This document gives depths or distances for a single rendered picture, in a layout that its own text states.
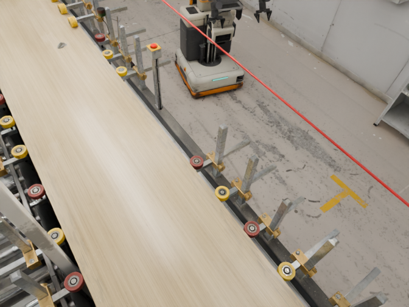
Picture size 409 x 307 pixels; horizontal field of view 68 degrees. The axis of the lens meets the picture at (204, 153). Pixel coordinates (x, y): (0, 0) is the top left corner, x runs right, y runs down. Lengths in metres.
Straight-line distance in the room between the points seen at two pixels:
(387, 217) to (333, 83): 1.79
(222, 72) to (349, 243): 2.08
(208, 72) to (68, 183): 2.11
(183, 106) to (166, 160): 1.67
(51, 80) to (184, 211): 1.40
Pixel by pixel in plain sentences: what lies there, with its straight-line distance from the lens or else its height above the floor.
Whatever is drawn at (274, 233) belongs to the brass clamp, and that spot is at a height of 0.82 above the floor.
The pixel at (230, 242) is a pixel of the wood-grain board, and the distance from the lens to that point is 1.54.
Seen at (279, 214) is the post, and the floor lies 1.00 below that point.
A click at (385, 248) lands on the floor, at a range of 2.95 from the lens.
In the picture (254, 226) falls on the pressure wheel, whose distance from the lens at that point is 1.59.
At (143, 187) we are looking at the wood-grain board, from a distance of 1.68.
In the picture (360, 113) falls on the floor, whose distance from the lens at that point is 3.87.
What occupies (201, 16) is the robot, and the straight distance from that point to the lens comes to 3.28.
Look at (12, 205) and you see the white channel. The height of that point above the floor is 1.44.
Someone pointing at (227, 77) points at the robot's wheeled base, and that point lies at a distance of 3.39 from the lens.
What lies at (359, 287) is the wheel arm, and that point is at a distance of 1.72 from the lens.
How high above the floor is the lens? 2.32
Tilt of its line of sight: 52 degrees down
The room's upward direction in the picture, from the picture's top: 5 degrees clockwise
